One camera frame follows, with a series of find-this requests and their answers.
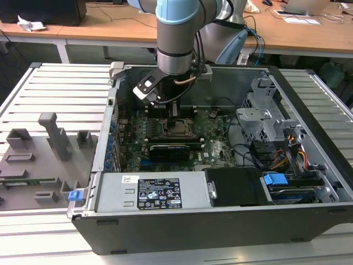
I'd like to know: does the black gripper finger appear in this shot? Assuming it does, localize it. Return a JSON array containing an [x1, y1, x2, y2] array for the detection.
[[168, 99, 180, 118]]

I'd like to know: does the metal socket cover frame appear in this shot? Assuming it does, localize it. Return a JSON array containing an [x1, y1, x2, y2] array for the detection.
[[164, 119, 195, 138]]

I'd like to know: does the black CPU socket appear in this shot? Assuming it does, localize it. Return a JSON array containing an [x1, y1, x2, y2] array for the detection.
[[161, 117, 197, 139]]

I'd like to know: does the black graphics card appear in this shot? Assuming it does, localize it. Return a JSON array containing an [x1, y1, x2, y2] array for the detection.
[[148, 143, 191, 163]]

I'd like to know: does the green motherboard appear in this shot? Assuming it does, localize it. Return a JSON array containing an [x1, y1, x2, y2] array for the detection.
[[117, 109, 238, 173]]

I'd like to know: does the grey case corner latch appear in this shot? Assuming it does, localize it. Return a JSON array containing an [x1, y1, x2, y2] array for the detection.
[[109, 61, 126, 81]]

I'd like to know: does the black power supply label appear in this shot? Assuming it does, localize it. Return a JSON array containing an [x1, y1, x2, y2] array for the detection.
[[137, 178, 183, 209]]

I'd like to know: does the metal drive cage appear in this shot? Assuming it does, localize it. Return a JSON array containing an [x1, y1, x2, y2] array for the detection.
[[236, 77, 304, 144]]

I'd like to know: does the black plastic shroud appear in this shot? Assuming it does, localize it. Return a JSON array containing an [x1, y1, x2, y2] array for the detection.
[[205, 167, 274, 208]]

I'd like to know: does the grey power supply unit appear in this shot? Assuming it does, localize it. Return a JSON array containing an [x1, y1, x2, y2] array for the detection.
[[95, 171, 213, 213]]

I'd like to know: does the black open PC case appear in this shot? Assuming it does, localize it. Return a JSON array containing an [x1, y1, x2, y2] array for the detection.
[[67, 61, 353, 256]]

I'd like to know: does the blue disk carrier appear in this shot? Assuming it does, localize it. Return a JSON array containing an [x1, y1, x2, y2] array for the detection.
[[263, 172, 288, 193]]

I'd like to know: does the wooden office desk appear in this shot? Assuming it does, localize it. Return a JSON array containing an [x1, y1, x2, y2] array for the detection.
[[0, 22, 69, 64], [59, 0, 353, 59]]

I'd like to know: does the grey parts rack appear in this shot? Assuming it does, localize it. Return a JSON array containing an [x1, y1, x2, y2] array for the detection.
[[0, 112, 99, 212]]

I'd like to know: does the black box on desk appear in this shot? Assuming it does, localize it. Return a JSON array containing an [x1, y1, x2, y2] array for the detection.
[[0, 0, 88, 27]]

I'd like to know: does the crumpled white paper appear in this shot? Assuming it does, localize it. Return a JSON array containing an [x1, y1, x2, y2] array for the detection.
[[17, 15, 47, 33]]

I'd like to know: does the green RAM stick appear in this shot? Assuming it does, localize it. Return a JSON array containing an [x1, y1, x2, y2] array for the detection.
[[0, 178, 56, 185]]

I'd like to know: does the silver laptop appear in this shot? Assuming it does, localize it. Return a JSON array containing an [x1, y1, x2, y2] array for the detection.
[[275, 0, 330, 17]]

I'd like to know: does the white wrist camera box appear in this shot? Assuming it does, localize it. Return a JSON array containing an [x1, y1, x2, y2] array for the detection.
[[132, 70, 164, 107]]

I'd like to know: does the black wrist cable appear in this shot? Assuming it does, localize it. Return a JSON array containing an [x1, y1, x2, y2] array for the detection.
[[157, 27, 207, 105]]

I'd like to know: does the black internal cable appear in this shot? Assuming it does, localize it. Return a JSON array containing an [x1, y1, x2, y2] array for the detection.
[[226, 113, 266, 169]]

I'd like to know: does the blue cable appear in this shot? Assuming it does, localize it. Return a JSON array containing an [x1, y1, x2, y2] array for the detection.
[[247, 15, 266, 67]]

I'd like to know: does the yellow orange wire bundle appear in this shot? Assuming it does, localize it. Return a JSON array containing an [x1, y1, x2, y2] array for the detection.
[[271, 135, 308, 171]]

